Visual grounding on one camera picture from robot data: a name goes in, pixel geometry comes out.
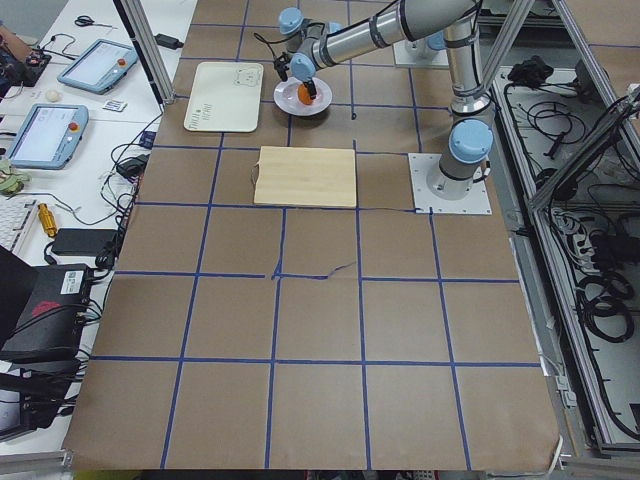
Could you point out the lower blue teach pendant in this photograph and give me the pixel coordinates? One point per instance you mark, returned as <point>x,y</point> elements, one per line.
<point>49,136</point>

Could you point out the black scissors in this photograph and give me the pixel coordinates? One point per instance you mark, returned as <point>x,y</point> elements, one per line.
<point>84,21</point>

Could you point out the orange fruit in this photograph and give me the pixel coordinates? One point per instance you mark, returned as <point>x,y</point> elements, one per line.
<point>301,94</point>

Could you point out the cream round ball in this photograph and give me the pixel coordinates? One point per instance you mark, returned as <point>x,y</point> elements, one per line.
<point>52,96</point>

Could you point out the black electronics box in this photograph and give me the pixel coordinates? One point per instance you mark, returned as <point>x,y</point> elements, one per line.
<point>42,312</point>

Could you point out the black power adapter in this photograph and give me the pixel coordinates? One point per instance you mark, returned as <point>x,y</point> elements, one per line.
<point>168,42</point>

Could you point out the gold metal cylinder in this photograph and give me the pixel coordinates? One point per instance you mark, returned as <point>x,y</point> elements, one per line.
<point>47,220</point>

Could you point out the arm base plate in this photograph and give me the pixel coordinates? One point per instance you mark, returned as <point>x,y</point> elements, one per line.
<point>435,193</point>
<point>403,59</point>

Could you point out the wooden cutting board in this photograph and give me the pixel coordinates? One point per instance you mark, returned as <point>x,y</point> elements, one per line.
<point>308,177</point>

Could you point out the blue teach pendant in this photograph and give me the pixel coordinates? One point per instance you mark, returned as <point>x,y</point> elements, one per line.
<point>100,67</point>
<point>49,136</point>

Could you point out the upper blue teach pendant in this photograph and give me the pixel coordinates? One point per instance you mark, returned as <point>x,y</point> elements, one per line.
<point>100,67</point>

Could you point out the small white card box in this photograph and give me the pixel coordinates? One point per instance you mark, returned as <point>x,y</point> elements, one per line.
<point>115,105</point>

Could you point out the aluminium frame post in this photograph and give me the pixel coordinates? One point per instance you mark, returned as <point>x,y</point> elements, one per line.
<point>135,22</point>

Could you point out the white round plate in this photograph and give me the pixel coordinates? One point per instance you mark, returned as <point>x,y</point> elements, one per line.
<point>294,97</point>

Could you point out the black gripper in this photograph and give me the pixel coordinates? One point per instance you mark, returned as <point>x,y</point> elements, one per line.
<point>308,85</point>

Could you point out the cream rectangular tray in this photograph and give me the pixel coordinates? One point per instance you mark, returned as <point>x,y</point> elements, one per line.
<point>225,97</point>

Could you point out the green plush toy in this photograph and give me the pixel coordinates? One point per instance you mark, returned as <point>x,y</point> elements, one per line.
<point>12,182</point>

